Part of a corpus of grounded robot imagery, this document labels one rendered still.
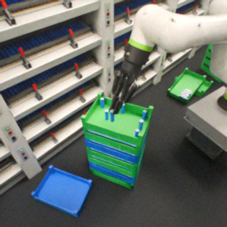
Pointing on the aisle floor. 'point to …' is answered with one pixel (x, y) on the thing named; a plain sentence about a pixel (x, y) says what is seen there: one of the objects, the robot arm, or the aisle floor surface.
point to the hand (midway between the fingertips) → (115, 105)
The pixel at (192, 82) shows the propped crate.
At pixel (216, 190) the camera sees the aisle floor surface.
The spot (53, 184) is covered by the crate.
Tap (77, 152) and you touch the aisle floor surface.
